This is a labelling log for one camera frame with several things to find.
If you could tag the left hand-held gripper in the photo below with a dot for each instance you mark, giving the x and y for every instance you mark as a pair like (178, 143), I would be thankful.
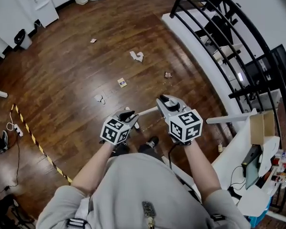
(115, 131)

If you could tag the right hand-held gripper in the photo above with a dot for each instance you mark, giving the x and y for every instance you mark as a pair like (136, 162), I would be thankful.
(186, 126)

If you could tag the white broom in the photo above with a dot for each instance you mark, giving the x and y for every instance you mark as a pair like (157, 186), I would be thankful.
(147, 110)

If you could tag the small brown wrapper scrap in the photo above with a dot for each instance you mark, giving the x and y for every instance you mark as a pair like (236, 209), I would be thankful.
(167, 75)

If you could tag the small yellow card packet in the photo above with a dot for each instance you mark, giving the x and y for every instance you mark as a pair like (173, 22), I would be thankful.
(122, 82)

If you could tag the white paper scrap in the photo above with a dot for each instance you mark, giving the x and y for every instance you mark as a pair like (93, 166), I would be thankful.
(137, 55)

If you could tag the person's right forearm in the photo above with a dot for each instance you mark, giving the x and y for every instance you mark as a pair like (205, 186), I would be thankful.
(201, 173)

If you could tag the person's left forearm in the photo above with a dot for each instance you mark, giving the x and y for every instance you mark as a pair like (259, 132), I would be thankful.
(95, 168)

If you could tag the person's right shoe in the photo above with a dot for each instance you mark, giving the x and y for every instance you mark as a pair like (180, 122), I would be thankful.
(152, 142)

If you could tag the person's shoe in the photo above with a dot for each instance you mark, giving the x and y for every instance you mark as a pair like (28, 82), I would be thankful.
(152, 142)
(5, 139)

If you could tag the person's black trousers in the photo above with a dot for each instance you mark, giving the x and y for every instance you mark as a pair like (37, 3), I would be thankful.
(143, 149)

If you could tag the person's grey shirt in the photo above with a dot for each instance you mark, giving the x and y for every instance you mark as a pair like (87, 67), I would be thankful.
(138, 190)

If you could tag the white desk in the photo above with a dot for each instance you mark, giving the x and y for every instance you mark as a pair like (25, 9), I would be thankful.
(228, 161)

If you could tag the cardboard box white flaps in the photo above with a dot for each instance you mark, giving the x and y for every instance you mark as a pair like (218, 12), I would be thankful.
(258, 130)

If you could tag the black flat device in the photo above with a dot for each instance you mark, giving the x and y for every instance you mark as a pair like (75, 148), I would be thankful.
(249, 156)

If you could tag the yellow black hazard tape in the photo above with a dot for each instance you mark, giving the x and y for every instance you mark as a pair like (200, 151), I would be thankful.
(38, 147)

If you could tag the grey laptop sleeve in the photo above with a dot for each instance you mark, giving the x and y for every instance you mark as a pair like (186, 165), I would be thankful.
(252, 175)

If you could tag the black stair railing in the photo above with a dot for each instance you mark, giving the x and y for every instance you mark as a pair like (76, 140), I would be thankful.
(179, 1)

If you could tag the white power strip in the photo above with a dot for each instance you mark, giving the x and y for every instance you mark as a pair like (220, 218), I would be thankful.
(18, 130)

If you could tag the white shade black desk lamp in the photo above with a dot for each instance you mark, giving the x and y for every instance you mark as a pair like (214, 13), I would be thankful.
(252, 201)

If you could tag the group of small bottles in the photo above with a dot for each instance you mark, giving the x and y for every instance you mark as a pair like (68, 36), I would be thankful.
(280, 168)

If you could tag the grey bin black bag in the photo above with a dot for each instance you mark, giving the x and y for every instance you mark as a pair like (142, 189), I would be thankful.
(23, 40)

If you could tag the blue plastic tray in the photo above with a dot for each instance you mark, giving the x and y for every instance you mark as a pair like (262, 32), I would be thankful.
(255, 219)

